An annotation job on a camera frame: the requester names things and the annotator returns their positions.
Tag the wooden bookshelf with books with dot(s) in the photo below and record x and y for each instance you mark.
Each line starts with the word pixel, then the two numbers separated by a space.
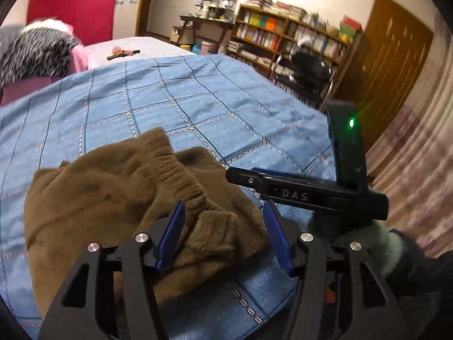
pixel 267 35

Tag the leopard print blanket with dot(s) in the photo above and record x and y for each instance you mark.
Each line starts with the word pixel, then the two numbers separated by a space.
pixel 38 53

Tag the black office chair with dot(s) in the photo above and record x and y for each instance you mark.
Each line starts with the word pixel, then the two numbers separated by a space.
pixel 308 78

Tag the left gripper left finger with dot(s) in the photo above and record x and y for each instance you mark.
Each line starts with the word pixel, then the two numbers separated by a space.
pixel 83 307

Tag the beige curtain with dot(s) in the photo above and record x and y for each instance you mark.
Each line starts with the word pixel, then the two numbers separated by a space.
pixel 412 161

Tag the brown wooden door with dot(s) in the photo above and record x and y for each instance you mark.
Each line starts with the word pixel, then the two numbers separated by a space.
pixel 390 56

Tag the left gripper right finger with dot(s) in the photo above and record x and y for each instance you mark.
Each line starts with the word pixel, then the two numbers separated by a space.
pixel 340 293

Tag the right gloved hand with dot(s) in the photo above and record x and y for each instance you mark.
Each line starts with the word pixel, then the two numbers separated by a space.
pixel 384 247

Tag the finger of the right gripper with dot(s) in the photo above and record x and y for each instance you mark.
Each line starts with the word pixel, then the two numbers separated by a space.
pixel 281 174

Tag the white bed sheet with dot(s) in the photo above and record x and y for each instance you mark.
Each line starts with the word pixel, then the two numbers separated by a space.
pixel 147 47

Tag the red upright mattress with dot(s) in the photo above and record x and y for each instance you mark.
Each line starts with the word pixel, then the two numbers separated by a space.
pixel 92 20

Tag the pink quilt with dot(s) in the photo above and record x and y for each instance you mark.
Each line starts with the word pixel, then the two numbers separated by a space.
pixel 79 59

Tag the pink waste bin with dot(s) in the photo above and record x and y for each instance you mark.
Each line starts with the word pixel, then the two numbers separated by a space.
pixel 208 47

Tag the wooden desk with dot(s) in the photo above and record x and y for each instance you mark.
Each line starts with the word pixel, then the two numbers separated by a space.
pixel 204 29

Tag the brown fleece pants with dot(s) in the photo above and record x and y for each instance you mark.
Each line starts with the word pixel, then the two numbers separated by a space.
pixel 119 190

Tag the small desktop shelf unit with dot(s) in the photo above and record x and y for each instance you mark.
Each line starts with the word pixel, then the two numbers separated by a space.
pixel 222 10

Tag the blue checked bedspread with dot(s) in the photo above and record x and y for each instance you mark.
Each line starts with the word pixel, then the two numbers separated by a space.
pixel 211 101

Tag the hair dryer on bed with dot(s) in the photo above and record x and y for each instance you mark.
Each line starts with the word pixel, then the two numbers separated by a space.
pixel 118 52

